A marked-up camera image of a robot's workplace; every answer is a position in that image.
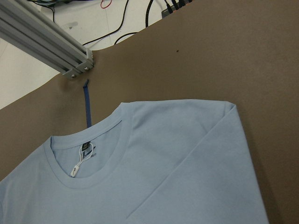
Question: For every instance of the light blue t-shirt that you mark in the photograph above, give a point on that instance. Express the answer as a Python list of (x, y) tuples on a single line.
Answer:
[(155, 162)]

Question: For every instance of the white clothing tag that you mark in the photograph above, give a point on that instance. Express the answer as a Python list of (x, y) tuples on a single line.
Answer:
[(86, 152)]

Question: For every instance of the aluminium frame post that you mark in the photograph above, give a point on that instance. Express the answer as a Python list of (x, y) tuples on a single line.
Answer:
[(23, 26)]

